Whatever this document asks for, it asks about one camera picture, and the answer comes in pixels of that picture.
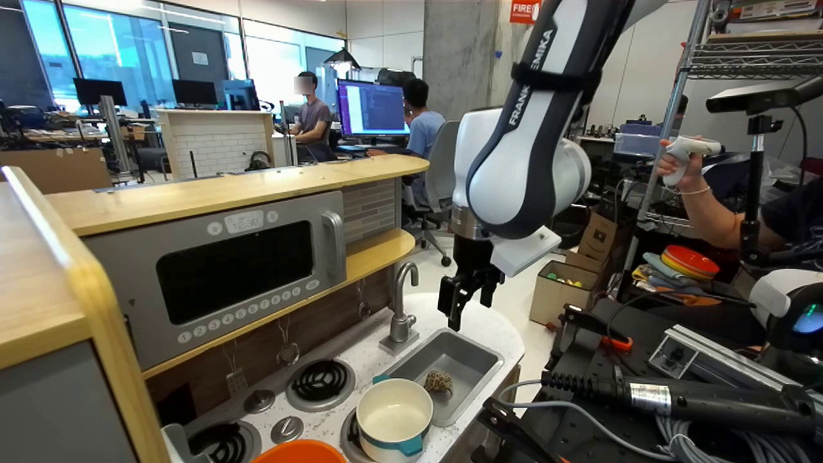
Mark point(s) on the wooden toy kitchen unit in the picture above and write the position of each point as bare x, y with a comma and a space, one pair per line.
70, 382

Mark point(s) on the grey toy sink basin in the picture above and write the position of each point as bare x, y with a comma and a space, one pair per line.
455, 359

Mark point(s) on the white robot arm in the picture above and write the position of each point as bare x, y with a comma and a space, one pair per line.
514, 168

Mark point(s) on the computer monitor blue screen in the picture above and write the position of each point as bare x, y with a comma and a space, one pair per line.
372, 108

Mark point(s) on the small brown toy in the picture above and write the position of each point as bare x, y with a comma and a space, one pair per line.
437, 384

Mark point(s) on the person in blue shirt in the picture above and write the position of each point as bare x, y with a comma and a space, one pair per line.
423, 121

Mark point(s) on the black clamp with orange handle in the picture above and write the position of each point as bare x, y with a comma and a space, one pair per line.
608, 339

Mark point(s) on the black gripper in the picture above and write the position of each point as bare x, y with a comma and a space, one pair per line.
477, 274

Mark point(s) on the operator hand holding controller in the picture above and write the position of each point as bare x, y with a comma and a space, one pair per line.
688, 174

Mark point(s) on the white pot with teal handles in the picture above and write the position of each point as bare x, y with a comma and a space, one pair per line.
394, 418

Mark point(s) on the orange bowl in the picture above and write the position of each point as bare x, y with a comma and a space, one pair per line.
301, 450

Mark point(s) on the black stove burner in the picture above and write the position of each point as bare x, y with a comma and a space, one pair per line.
225, 444
320, 384

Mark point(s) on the left black stove burner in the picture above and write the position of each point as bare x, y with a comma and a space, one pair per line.
225, 444

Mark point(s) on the white handheld controller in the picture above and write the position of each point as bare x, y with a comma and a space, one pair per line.
684, 148

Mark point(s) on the black cable bundle tube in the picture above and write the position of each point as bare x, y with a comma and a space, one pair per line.
783, 412

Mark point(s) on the operator forearm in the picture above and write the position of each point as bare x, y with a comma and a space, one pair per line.
711, 220

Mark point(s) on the silver toy faucet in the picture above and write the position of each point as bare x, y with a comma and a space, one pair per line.
401, 323

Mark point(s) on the person in grey shirt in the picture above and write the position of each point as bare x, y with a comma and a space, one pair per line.
314, 120

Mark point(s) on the toy microwave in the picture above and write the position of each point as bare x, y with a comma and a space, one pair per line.
188, 282

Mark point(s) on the right black stove burner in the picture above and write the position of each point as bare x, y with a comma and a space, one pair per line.
320, 384

